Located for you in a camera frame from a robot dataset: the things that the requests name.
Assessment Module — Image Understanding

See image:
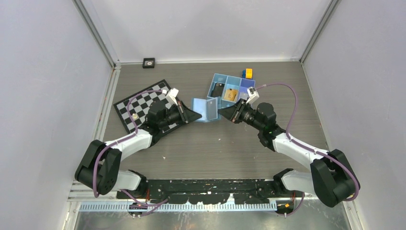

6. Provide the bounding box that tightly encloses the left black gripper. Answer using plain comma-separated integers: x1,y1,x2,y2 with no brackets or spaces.
159,101,201,129

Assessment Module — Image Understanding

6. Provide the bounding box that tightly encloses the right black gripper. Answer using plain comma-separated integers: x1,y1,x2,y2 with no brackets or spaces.
217,99,264,132

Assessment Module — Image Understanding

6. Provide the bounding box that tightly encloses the silver grey credit card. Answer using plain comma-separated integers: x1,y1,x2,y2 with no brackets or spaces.
206,97,218,121

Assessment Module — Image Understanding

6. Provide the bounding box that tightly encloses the light blue card holder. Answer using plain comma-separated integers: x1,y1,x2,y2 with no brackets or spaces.
192,97,221,123

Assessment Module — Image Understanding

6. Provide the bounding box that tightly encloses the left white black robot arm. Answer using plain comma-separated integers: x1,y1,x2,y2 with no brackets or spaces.
74,101,202,198

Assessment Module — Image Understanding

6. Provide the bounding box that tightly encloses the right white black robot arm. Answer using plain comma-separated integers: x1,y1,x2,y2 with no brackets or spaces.
219,99,361,207

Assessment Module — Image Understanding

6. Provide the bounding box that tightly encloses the silver card in tray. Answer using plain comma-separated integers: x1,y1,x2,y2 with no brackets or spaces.
238,92,249,101

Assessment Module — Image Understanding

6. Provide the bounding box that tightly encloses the black card in tray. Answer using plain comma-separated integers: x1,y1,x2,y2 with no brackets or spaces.
210,82,224,98

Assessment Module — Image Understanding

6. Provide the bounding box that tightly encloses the blue three-compartment organizer tray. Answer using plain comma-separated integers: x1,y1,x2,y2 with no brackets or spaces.
207,73,256,108

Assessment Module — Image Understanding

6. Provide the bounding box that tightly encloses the blue yellow toy block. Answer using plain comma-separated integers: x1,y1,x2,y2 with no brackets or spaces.
242,69,253,79

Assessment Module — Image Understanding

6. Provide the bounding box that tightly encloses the black white chessboard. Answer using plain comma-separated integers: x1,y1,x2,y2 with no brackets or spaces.
113,80,171,134

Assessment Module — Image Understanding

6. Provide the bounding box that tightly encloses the small black square device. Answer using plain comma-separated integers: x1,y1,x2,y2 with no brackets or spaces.
142,57,156,69

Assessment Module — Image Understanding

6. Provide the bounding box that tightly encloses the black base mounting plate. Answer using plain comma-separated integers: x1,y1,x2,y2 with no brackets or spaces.
117,179,303,205

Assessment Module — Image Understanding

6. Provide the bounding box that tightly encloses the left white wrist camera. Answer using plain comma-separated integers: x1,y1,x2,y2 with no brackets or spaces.
162,88,179,105

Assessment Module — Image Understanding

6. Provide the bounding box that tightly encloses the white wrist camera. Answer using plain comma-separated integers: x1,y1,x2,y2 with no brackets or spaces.
162,88,179,105
247,87,259,104

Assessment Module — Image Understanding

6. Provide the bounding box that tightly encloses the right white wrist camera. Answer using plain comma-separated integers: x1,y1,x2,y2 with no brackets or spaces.
247,87,259,104

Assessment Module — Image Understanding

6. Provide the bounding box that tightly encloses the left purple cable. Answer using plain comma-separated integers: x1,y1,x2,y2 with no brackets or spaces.
92,89,173,217

